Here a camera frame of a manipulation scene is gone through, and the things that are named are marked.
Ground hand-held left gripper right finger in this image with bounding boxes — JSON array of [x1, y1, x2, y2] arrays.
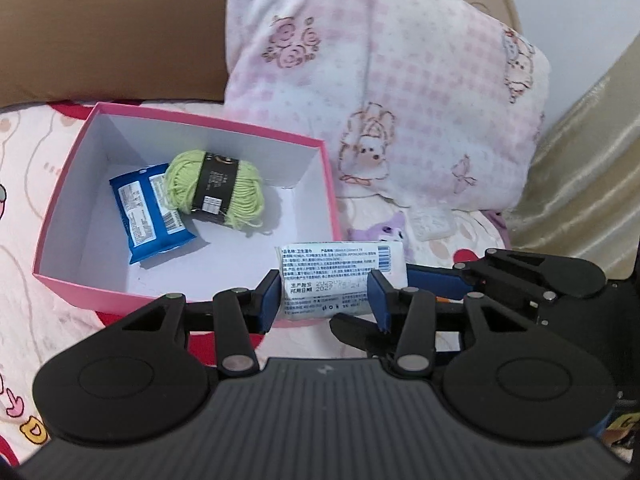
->
[[367, 269, 508, 377]]

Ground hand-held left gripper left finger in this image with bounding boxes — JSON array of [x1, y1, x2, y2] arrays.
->
[[121, 269, 282, 377]]

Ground blue snack packet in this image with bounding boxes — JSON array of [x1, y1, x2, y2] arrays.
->
[[109, 162, 195, 266]]

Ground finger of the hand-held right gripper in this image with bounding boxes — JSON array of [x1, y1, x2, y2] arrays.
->
[[406, 249, 566, 311], [330, 312, 401, 358]]

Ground green yarn ball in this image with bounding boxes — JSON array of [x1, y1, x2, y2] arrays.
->
[[164, 149, 268, 233]]

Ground white wet wipes packet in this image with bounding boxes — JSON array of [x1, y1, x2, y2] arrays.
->
[[276, 240, 408, 320]]

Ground pink checked blanket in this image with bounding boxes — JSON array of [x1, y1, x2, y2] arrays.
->
[[222, 0, 551, 216]]

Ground pink cardboard box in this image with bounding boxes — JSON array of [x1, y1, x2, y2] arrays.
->
[[32, 101, 345, 328]]

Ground brown pillow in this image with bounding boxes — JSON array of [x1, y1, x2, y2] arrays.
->
[[0, 0, 241, 108]]

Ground gold curtain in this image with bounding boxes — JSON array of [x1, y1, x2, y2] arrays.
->
[[505, 30, 640, 271]]

